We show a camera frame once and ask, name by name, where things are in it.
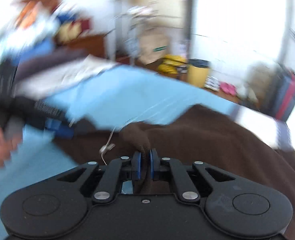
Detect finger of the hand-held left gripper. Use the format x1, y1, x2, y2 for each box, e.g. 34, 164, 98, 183
45, 119, 75, 139

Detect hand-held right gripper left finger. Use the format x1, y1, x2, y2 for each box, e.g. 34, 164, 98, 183
56, 151, 142, 204

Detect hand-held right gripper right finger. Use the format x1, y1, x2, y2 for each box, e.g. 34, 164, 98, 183
149, 149, 237, 203

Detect brown sweater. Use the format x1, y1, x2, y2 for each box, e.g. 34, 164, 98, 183
54, 104, 295, 230

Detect white folded blanket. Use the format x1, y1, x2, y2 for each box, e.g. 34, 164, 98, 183
15, 55, 118, 100

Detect blue bedding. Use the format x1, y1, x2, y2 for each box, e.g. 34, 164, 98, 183
25, 37, 56, 55

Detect blue striped bed sheet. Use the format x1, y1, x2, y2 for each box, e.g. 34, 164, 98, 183
0, 64, 295, 240

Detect orange plush toy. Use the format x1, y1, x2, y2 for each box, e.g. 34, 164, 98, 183
16, 1, 41, 28

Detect wooden nightstand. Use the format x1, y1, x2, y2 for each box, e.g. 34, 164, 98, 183
62, 34, 108, 58

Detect white small shoes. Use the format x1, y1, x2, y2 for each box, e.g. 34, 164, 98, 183
205, 76, 219, 90

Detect yellow trash bin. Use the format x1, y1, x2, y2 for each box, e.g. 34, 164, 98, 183
188, 59, 211, 88

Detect yellow plastic bag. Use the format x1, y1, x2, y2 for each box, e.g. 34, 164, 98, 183
158, 54, 188, 74

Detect pink slippers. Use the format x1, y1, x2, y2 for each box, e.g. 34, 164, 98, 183
220, 82, 237, 96

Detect grey slippers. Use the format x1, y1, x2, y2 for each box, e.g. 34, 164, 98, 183
238, 85, 259, 103

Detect red grey suitcase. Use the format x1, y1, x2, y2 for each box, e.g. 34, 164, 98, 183
268, 65, 295, 123

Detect white wardrobe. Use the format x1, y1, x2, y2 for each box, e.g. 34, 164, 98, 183
190, 0, 295, 80

